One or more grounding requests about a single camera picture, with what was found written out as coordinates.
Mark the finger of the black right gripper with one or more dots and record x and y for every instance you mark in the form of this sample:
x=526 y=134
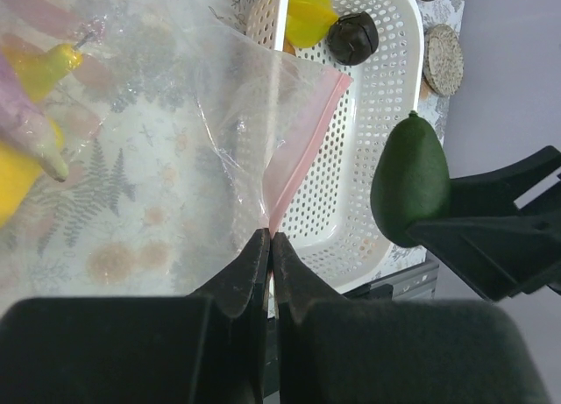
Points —
x=497 y=248

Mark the purple toy eggplant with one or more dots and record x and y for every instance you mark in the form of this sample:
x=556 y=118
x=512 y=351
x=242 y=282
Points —
x=25 y=127

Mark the yellow toy mango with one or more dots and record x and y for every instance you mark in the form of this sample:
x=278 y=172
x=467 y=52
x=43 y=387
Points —
x=19 y=171

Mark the dark brown toy mangosteen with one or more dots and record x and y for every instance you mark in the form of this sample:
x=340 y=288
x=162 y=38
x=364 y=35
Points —
x=353 y=39

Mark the speckled round coaster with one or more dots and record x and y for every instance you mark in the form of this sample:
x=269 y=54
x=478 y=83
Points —
x=443 y=62

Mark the green toy avocado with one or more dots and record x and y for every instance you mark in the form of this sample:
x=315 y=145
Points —
x=411 y=182

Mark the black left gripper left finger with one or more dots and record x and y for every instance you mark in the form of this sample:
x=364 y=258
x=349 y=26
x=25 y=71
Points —
x=205 y=347

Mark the white perforated plastic basket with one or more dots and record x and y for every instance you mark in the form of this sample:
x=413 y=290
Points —
x=329 y=221

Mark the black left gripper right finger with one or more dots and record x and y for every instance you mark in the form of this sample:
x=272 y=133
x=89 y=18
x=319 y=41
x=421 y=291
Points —
x=336 y=350

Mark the yellow toy banana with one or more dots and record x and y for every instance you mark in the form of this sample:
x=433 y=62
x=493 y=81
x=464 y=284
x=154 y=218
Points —
x=39 y=73

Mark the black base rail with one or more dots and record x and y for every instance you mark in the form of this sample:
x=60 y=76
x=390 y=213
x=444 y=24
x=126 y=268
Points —
x=416 y=282

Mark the floral patterned table mat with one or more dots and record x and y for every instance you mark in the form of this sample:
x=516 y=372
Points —
x=186 y=125

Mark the clear zip top bag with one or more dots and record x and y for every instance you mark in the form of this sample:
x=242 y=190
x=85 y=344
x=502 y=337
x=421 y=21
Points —
x=182 y=137

